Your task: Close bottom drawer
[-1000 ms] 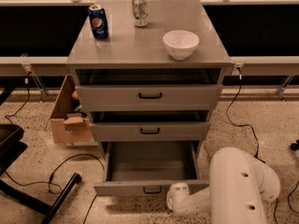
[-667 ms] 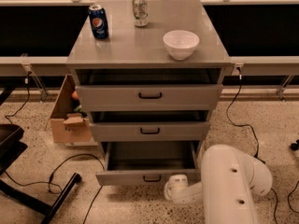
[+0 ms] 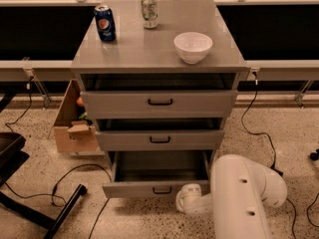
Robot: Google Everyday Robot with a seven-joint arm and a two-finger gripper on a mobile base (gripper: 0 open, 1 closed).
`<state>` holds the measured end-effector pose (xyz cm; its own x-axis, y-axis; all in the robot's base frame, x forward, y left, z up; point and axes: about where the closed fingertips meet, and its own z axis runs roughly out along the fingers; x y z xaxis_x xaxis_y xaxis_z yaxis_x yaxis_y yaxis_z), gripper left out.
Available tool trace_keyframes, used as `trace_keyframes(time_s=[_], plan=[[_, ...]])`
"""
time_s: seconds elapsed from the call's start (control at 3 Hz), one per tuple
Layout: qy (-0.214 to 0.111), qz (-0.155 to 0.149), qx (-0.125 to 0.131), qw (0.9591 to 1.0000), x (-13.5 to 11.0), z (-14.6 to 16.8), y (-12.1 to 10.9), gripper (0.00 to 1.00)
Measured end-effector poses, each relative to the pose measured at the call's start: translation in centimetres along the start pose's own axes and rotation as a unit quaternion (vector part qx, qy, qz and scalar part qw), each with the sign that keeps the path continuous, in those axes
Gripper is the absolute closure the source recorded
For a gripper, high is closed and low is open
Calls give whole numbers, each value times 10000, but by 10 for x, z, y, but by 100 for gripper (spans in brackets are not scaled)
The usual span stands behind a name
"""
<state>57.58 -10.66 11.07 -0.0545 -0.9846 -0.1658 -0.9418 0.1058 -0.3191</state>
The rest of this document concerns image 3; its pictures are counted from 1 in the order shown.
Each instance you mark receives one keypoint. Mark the grey drawer cabinet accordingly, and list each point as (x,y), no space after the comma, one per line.
(146,60)

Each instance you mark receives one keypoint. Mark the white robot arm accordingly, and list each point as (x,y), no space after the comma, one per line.
(240,188)

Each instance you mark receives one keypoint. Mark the grey drawer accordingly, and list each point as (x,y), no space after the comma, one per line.
(158,104)
(158,173)
(159,140)

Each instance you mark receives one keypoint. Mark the grey bottom drawer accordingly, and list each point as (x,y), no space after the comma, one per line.
(158,173)

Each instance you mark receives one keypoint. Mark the grey middle drawer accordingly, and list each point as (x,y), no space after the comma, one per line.
(159,140)

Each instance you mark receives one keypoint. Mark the cardboard box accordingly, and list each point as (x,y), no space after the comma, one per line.
(71,133)

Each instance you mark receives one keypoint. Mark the black caster wheel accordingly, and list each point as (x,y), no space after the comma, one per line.
(314,155)

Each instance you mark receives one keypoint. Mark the grey top drawer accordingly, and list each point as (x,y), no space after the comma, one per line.
(158,104)

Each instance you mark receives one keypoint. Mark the blue Pepsi can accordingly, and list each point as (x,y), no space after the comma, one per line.
(105,23)

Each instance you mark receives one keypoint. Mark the white ceramic bowl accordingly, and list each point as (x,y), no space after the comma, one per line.
(192,47)

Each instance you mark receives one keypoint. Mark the orange fruit in box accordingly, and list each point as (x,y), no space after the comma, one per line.
(80,102)

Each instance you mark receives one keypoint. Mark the white green soda can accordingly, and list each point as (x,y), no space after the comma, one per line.
(150,13)

